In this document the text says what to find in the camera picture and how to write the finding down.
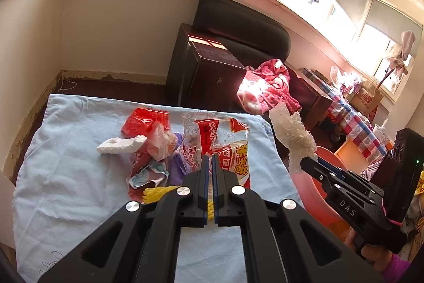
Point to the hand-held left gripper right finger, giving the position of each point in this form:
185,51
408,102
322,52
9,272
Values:
217,187

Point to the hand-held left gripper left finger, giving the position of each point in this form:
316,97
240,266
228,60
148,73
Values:
205,187

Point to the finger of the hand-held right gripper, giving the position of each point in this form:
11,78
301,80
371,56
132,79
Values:
318,173
334,168

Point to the pink plastic basin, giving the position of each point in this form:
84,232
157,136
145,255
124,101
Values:
311,196

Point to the white foam net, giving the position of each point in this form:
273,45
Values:
293,133

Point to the yellow foam net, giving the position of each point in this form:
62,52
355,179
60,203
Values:
155,195

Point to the person's right forearm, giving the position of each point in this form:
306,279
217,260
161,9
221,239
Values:
397,271

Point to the person's right hand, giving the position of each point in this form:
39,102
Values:
377,258

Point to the orange wooden stool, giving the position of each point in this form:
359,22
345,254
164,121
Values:
352,155

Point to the purple wrapper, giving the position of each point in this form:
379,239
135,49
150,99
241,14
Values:
175,170

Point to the checked tablecloth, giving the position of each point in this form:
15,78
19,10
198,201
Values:
354,127

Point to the clear red print snack bag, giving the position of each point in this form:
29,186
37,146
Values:
225,137

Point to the crumpled cartoon print wrapper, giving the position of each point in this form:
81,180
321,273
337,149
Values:
145,175

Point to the cardboard box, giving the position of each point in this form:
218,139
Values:
366,100

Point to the dark wooden side table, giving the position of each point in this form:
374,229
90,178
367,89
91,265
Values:
311,97

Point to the red foil wrapper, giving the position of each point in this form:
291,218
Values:
142,120

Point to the white foam piece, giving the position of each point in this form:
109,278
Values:
119,144

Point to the pink patterned blanket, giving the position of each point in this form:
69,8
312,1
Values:
265,87

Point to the dark brown wooden cabinet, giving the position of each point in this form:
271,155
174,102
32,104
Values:
208,77

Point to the coat stand with clothes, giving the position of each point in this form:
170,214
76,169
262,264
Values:
402,51

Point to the light blue towel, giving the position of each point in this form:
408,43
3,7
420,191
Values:
66,170

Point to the black armchair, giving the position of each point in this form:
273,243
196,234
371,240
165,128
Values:
245,27

